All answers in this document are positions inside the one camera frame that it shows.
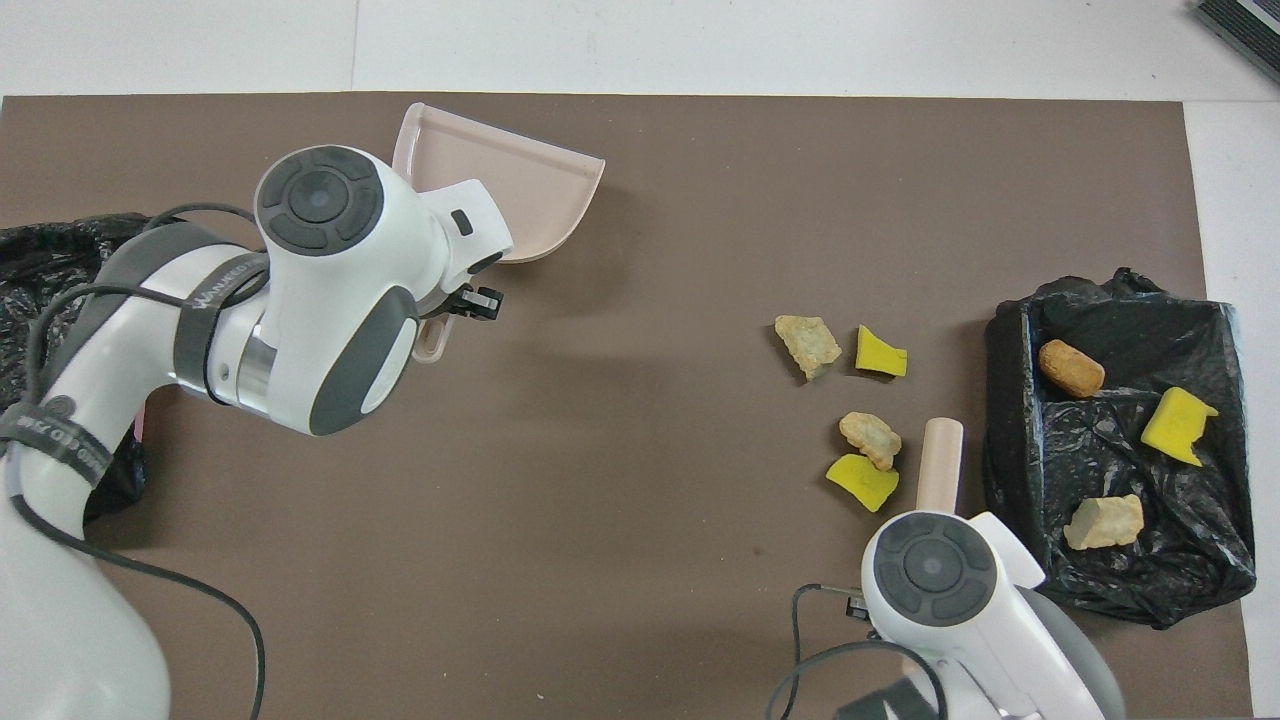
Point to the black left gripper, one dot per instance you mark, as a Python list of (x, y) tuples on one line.
[(452, 303)]

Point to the beige plastic dustpan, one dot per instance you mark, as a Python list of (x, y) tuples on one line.
[(520, 190)]

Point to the beige brush with black bristles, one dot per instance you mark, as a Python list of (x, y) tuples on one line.
[(940, 460)]

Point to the pale bread piece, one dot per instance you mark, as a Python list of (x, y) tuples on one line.
[(870, 437)]

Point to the small yellow sponge piece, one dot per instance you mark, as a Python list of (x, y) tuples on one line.
[(880, 352)]

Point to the sliced golden bread piece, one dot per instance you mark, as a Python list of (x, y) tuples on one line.
[(1103, 522)]

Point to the blocky pale bread chunk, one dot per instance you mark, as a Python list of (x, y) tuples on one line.
[(810, 345)]

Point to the brown fried bread roll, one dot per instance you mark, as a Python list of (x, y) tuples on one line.
[(1070, 368)]

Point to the notched yellow sponge piece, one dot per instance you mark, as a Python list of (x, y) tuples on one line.
[(1175, 425)]

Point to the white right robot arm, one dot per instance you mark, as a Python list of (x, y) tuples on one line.
[(1000, 650)]

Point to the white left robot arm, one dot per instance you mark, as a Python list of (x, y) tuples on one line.
[(330, 300)]

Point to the black bag lined pink bin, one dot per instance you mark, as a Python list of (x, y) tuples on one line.
[(40, 260)]

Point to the brown table mat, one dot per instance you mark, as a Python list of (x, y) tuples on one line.
[(600, 500)]

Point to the dark ribbed panel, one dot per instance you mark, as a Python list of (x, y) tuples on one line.
[(1245, 25)]

